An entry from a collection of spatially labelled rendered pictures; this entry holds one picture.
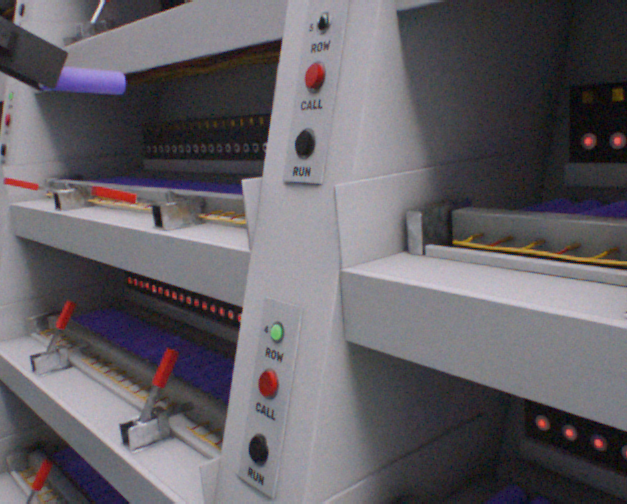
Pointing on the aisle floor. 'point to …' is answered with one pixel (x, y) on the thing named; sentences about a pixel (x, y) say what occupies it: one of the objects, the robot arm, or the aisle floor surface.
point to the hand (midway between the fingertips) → (8, 48)
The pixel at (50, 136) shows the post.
